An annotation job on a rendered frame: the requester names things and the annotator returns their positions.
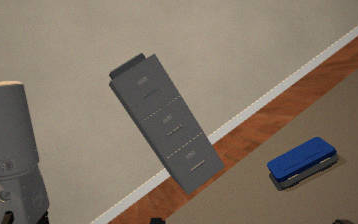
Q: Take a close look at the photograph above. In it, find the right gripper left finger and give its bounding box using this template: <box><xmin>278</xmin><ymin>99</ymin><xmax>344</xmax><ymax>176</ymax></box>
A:
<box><xmin>150</xmin><ymin>218</ymin><xmax>166</xmax><ymax>224</ymax></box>

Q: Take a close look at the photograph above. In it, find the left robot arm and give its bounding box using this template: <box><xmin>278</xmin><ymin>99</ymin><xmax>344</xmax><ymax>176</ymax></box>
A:
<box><xmin>0</xmin><ymin>81</ymin><xmax>40</xmax><ymax>176</ymax></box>

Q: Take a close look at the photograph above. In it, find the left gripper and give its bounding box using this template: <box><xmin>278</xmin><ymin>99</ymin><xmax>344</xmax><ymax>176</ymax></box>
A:
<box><xmin>0</xmin><ymin>164</ymin><xmax>50</xmax><ymax>224</ymax></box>

